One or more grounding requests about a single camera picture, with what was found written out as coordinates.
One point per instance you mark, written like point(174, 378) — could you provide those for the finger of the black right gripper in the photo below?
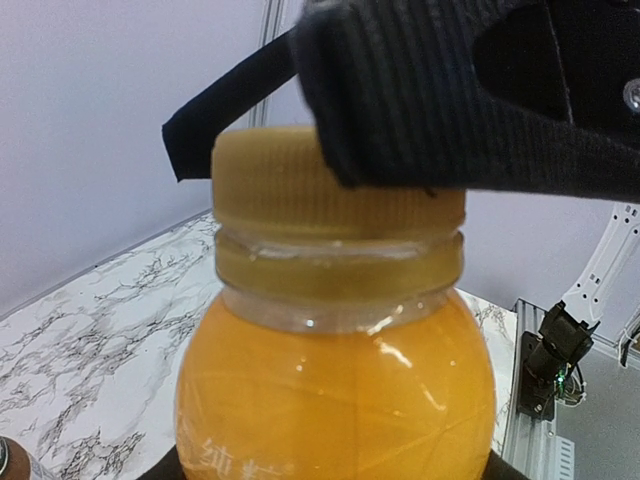
point(190, 134)
point(516, 96)

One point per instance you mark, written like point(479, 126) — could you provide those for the orange object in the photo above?
point(336, 360)

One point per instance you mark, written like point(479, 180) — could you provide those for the yellow juice bottle cap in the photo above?
point(274, 182)

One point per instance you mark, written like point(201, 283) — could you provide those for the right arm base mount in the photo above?
point(548, 360)

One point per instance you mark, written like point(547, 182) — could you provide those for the coffee bottle white label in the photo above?
point(18, 464)

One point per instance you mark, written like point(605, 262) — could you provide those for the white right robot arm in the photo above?
point(605, 265)

